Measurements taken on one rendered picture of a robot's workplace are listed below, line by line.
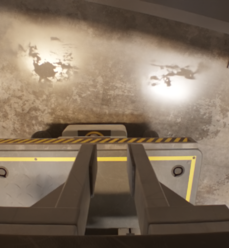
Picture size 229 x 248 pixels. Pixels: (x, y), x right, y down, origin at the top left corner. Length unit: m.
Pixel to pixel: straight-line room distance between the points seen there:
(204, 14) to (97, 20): 0.44
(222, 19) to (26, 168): 0.67
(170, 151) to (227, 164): 0.59
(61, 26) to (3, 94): 0.40
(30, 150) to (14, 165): 0.07
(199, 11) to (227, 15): 0.07
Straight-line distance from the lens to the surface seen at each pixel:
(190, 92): 0.88
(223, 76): 0.95
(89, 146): 0.15
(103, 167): 0.55
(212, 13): 0.54
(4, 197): 0.71
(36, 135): 0.78
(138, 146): 0.15
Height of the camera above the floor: 0.80
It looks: 74 degrees down
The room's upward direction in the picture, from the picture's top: 177 degrees clockwise
